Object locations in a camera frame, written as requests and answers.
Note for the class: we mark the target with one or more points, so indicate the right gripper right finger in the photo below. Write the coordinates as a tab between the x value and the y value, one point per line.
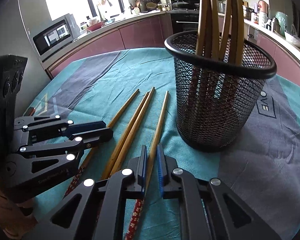
208	208

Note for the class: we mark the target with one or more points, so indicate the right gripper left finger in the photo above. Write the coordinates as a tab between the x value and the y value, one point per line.
95	209

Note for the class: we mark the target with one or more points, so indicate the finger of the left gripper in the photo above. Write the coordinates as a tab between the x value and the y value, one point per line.
76	142
62	127

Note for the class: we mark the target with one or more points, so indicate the pink kitchen cabinets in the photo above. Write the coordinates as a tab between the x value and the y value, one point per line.
151	30

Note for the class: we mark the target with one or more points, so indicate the teal kitchen appliance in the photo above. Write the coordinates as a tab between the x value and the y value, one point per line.
283	22

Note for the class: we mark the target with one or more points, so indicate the teal grey tablecloth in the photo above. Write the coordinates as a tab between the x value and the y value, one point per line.
262	166

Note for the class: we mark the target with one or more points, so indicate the silver microwave oven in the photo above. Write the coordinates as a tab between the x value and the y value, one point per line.
54	36

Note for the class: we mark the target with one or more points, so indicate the black mesh utensil holder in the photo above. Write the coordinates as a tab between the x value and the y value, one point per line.
215	98

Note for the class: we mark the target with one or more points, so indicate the black built-in oven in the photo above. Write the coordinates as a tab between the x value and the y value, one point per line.
184	15

